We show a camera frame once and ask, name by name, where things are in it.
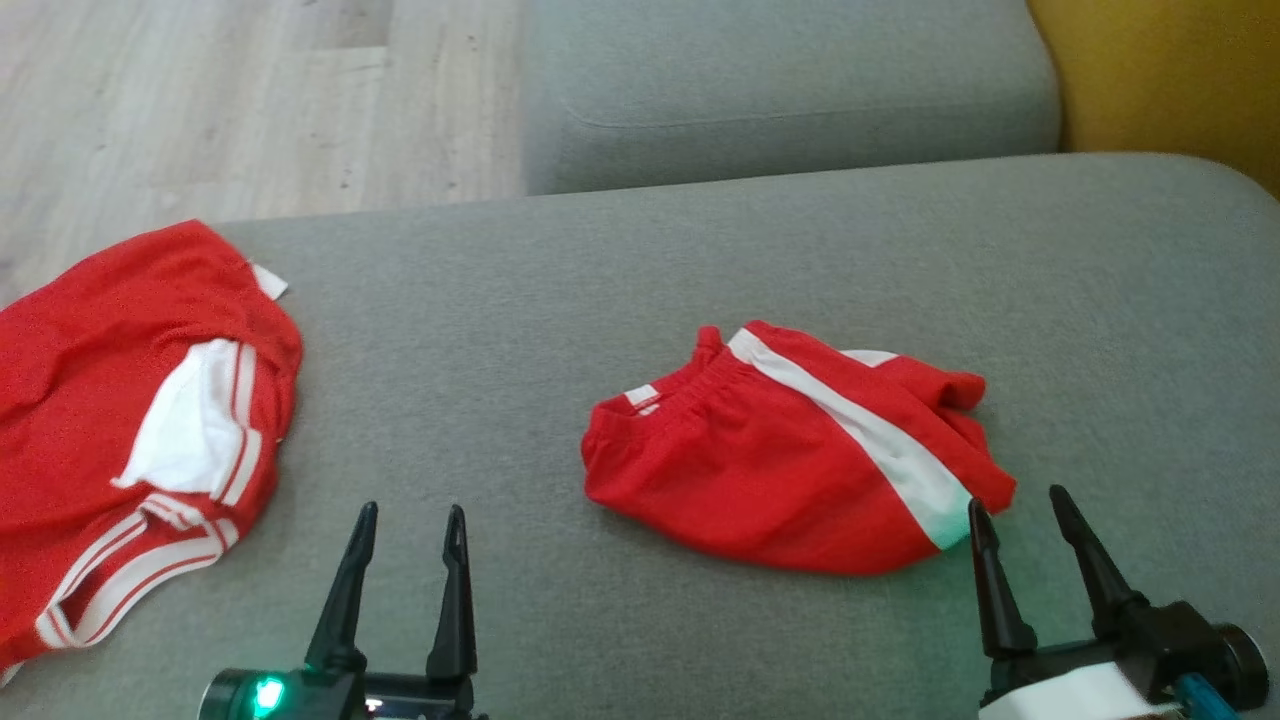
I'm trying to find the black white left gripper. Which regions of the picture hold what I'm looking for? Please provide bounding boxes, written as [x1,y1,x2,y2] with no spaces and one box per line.
[198,502,491,720]

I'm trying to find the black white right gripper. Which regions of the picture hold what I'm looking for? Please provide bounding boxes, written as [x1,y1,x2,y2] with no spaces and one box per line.
[967,485,1271,720]

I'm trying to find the red white basketball jersey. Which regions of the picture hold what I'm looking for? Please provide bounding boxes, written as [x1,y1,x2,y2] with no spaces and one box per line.
[0,220,304,686]

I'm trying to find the red shorts with white stripe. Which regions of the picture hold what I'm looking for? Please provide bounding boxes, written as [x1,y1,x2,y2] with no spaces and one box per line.
[581,320,1018,577]

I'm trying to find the large grey sofa seat cushion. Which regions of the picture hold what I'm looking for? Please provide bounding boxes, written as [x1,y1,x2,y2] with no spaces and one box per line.
[0,152,1280,720]

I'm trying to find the yellow upholstered panel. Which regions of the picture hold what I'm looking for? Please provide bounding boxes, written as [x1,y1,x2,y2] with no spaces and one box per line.
[1028,0,1280,201]

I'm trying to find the small grey sofa section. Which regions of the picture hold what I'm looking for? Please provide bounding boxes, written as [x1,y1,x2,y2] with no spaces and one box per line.
[522,0,1063,196]

